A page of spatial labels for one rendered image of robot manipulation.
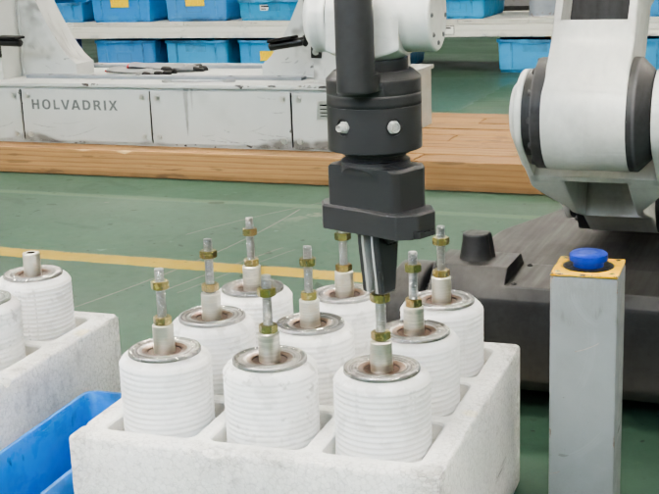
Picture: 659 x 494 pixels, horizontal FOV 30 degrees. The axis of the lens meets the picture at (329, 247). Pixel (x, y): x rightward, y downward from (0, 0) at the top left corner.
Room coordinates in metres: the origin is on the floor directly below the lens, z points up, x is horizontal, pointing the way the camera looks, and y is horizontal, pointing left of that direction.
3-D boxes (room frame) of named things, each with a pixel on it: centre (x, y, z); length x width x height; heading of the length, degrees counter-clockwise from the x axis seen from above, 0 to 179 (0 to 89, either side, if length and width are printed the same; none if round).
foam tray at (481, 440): (1.29, 0.02, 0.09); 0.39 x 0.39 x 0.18; 70
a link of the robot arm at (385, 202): (1.13, -0.04, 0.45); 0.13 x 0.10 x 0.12; 47
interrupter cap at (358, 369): (1.14, -0.05, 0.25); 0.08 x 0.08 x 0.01
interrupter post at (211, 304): (1.33, 0.14, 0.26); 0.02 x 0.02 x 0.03
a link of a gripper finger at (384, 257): (1.13, -0.06, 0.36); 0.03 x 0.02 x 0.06; 137
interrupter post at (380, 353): (1.14, -0.05, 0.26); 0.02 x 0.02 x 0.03
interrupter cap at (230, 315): (1.33, 0.14, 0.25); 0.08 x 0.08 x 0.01
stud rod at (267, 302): (1.18, 0.06, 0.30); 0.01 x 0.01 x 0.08
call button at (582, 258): (1.26, -0.27, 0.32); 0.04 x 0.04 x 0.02
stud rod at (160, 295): (1.22, 0.18, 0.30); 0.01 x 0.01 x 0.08
